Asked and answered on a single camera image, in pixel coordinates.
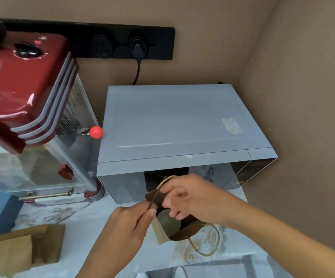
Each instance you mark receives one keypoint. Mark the red popcorn machine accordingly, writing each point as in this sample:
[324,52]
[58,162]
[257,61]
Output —
[19,89]

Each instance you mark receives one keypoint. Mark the clear tape sticker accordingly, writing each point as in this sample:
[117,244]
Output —
[231,126]

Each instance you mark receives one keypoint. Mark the flat dark brown paper bag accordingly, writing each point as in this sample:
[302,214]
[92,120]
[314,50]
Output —
[50,243]

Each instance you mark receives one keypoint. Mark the person's left thumb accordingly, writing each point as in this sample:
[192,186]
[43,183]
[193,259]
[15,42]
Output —
[147,219]

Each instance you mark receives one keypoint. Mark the black wall socket panel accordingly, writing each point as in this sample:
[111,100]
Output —
[161,43]

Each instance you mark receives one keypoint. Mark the person's right thumb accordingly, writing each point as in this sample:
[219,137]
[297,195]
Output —
[174,202]

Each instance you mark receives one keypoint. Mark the flat light brown paper bag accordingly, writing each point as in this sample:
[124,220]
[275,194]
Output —
[5,257]

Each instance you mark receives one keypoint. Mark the red ball knob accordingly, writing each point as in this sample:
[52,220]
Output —
[96,132]

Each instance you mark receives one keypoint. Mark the person's left hand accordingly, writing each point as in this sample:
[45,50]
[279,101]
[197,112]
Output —
[121,231]

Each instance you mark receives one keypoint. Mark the person's right forearm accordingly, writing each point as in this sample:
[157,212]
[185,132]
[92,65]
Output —
[286,243]

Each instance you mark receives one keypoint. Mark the person's right hand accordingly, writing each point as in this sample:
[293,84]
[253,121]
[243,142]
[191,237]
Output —
[202,199]

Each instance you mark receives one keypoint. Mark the person's left forearm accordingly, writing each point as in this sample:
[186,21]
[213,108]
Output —
[106,269]

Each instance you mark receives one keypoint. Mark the grey microwave oven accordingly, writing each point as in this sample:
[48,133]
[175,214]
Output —
[173,124]

